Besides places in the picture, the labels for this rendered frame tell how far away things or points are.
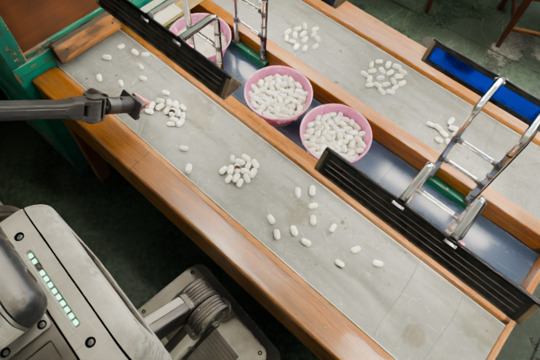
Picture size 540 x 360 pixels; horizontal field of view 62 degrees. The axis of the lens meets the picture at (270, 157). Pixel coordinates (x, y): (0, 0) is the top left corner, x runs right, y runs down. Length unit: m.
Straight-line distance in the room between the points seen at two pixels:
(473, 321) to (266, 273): 0.64
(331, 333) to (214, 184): 0.61
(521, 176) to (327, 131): 0.71
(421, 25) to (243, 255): 2.34
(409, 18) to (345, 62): 1.49
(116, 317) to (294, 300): 0.77
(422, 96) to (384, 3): 1.63
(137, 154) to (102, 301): 0.97
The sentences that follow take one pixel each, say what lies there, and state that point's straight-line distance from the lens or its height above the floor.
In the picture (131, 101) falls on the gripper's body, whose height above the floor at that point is 0.91.
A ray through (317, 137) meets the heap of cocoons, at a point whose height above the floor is 0.74.
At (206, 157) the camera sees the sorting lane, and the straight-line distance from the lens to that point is 1.63.
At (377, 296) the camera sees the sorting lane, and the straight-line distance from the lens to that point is 1.48.
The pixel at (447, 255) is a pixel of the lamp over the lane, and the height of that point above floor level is 1.08.
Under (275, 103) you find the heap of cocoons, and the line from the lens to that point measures 1.78.
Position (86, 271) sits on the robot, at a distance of 0.76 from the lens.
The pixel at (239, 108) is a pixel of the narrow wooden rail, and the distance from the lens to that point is 1.72.
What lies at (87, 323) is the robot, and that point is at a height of 1.45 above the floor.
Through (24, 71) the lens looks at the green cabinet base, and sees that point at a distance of 1.96.
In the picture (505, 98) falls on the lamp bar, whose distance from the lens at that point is 1.56.
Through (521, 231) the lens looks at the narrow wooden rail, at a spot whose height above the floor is 0.72.
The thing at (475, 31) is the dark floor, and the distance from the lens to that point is 3.47.
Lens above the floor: 2.13
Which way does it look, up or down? 59 degrees down
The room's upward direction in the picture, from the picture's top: 4 degrees clockwise
